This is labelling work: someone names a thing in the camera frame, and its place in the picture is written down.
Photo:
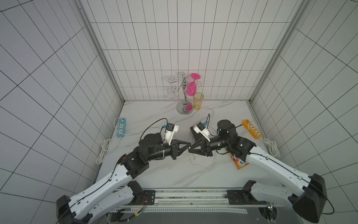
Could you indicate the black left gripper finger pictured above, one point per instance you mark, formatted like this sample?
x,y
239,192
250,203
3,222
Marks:
x,y
183,145
177,151

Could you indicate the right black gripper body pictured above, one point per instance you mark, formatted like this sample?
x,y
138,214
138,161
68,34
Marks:
x,y
207,147

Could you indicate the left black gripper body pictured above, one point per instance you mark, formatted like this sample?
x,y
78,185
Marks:
x,y
164,150

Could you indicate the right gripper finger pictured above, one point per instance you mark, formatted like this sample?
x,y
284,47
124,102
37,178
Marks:
x,y
199,151
199,143

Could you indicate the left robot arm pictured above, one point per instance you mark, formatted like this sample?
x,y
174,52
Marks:
x,y
118,187

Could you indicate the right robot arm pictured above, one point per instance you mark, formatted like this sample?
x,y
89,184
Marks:
x,y
305,194

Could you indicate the orange snack packet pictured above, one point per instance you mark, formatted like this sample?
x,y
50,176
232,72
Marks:
x,y
238,162

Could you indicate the chrome glass rack stand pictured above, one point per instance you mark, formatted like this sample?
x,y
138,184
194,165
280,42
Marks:
x,y
185,107

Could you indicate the orange power strip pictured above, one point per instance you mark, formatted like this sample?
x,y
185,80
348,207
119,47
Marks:
x,y
251,128

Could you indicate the yellow plastic cup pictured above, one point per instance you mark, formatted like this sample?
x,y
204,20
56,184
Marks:
x,y
197,100

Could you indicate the teal power strip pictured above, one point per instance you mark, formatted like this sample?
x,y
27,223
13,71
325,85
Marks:
x,y
121,127

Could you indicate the pink hanging wine glass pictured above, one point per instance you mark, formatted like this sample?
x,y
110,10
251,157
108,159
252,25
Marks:
x,y
193,84

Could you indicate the clear hanging wine glass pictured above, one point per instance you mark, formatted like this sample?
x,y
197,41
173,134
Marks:
x,y
171,90

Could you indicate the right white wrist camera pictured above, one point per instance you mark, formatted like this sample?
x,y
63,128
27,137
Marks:
x,y
200,131

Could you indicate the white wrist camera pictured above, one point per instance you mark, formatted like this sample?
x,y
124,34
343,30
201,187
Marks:
x,y
200,131
170,130

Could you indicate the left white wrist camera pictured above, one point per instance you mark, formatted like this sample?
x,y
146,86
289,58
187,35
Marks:
x,y
170,130

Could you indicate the aluminium mounting rail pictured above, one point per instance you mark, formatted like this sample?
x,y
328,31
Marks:
x,y
193,196

